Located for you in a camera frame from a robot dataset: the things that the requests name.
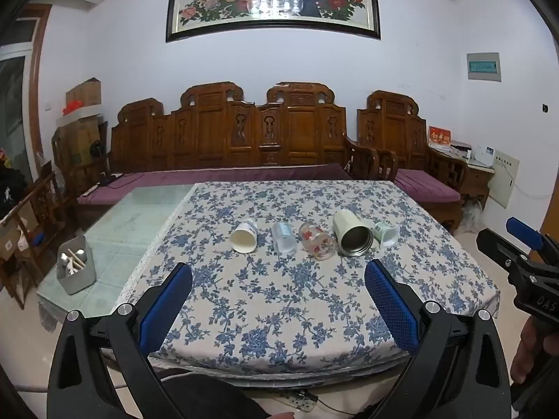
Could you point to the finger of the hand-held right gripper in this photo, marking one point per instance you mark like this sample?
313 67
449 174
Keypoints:
495 244
522 229

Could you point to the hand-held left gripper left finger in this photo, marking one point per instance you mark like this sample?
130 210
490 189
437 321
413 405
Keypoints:
168 307

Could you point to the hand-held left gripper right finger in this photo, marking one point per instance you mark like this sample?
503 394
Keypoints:
390 310

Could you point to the small pale green cup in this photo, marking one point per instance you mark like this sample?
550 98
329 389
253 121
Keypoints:
386 233

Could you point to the cream metal-lined cup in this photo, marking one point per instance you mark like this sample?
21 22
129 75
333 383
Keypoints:
351 235

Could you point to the red floral glass cup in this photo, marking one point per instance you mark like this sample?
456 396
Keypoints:
316 241

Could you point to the white paper cup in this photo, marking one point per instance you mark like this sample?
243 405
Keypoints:
243 238

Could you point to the clear plastic cup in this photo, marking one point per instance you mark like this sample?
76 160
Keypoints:
284 238

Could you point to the person's right hand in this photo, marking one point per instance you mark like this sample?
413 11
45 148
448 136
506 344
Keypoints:
526 349

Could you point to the white plastic bag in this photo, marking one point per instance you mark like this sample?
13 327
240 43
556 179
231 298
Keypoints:
472 216

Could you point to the white board panel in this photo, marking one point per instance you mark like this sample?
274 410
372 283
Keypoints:
504 179

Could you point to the wooden side table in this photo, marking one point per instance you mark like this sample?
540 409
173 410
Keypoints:
478 179

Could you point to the green glass-topped table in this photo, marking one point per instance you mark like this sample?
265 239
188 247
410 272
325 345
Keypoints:
118 235

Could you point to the short purple seat cushion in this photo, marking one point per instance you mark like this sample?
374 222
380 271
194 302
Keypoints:
426 185

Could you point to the grey utensil holder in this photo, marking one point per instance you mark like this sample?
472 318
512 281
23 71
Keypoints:
76 273

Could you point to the white box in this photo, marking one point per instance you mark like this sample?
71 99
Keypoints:
460 148

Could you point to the wooden chopsticks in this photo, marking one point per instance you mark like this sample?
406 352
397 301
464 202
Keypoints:
75 259

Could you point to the blue floral tablecloth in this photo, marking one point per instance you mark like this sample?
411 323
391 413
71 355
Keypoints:
284 305

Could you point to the red gift box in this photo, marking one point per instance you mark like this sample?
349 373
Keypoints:
439 136

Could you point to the long purple seat cushion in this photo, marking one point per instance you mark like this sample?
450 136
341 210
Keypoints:
144 187

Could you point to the white power strip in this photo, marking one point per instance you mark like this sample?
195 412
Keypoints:
300 401

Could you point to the carved wooden armchair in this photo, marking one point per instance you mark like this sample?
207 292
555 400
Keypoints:
406 139

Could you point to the wooden side chair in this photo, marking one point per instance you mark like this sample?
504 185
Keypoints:
35 227

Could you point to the black stand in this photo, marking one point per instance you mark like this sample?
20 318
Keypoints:
102 166

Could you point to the carved wooden sofa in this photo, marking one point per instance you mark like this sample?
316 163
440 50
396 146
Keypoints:
227 135

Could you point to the large cardboard box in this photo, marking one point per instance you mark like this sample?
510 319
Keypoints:
81 139

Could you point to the small cardboard box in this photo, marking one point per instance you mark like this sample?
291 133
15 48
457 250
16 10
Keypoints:
84 92

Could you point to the wall electrical panel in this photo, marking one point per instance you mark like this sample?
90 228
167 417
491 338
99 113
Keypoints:
484 66

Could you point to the wooden door frame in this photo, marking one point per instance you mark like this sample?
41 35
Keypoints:
41 74

